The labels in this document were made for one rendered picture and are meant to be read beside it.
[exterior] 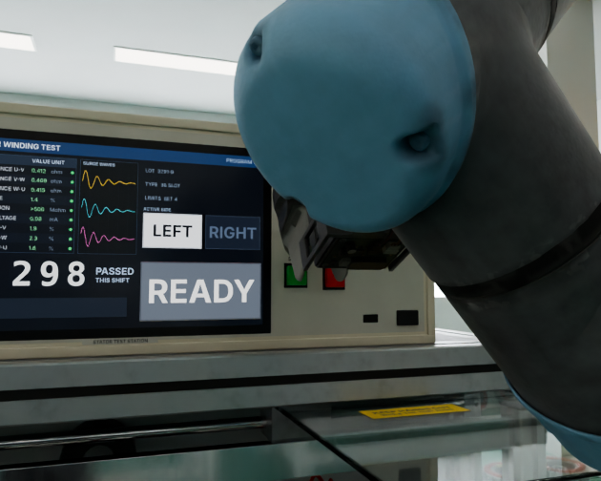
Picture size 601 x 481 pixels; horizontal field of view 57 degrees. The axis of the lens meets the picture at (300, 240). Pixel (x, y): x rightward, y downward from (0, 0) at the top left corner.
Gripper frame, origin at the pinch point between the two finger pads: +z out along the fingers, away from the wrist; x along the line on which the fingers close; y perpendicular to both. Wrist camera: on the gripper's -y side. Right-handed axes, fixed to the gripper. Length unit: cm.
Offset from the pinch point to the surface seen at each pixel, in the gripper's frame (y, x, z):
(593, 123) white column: -216, 317, 190
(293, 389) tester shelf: 12.2, -1.2, 4.0
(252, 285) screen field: 3.0, -4.2, 2.8
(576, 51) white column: -264, 304, 168
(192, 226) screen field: -1.7, -9.6, 0.6
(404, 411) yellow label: 15.2, 7.9, 2.0
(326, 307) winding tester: 4.8, 3.0, 3.8
